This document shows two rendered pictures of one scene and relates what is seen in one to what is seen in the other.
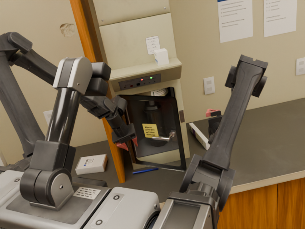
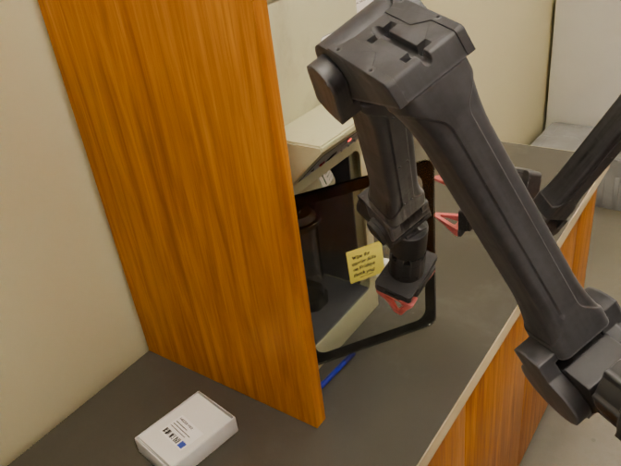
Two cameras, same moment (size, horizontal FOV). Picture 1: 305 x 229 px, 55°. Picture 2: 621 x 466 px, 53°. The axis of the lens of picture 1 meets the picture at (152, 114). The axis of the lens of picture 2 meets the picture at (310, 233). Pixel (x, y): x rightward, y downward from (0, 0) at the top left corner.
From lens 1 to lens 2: 1.07 m
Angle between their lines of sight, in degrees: 43
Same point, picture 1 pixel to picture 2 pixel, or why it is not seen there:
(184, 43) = not seen: hidden behind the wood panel
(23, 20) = not seen: outside the picture
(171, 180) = (408, 358)
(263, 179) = not seen: hidden behind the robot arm
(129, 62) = (297, 104)
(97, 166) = (222, 424)
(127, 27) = (293, 11)
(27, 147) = (582, 327)
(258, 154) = (473, 246)
